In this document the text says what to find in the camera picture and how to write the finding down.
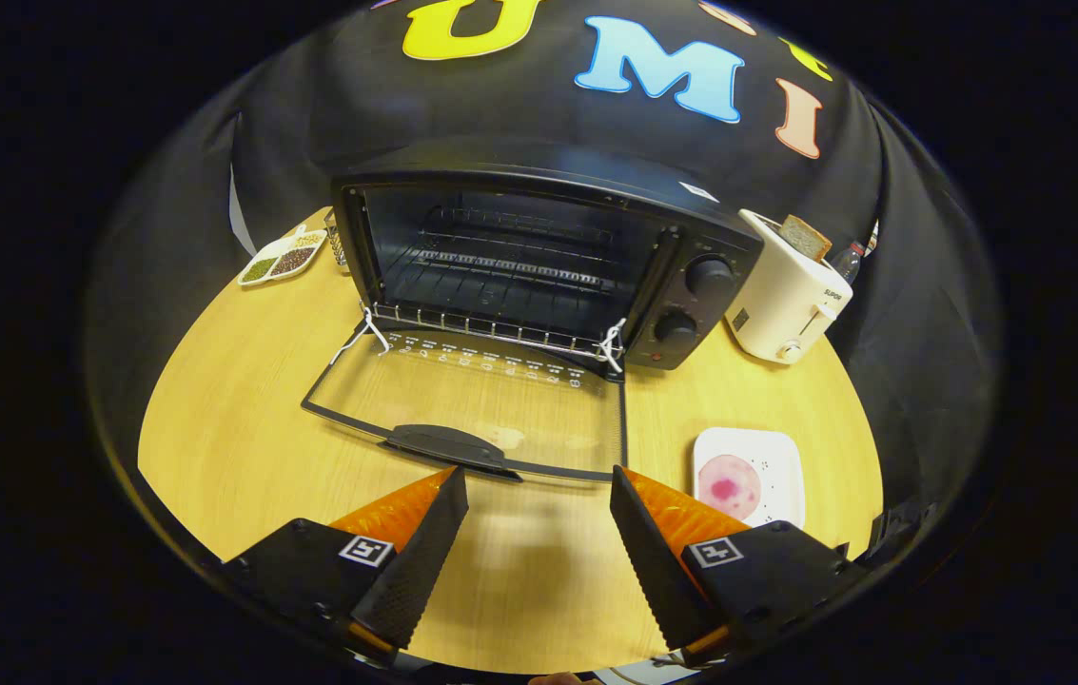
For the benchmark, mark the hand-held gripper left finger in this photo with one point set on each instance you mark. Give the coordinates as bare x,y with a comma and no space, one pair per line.
420,561

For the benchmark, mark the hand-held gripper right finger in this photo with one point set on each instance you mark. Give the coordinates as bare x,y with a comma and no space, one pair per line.
657,571

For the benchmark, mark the pink ham slice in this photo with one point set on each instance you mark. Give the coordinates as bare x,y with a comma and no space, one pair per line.
729,480

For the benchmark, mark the white square plate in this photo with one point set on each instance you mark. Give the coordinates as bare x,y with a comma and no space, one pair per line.
776,476

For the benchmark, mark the black toaster oven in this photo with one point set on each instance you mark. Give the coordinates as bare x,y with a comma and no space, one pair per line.
691,304

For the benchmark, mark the white pop-up toaster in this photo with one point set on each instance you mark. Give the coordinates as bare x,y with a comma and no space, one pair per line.
786,295

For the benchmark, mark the white divided dish with beans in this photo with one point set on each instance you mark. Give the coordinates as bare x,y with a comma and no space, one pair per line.
282,259

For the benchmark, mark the toasted bread slice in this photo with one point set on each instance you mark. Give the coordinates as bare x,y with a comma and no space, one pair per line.
805,238

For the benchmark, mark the clear plastic bottle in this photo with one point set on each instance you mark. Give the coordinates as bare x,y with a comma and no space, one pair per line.
851,262

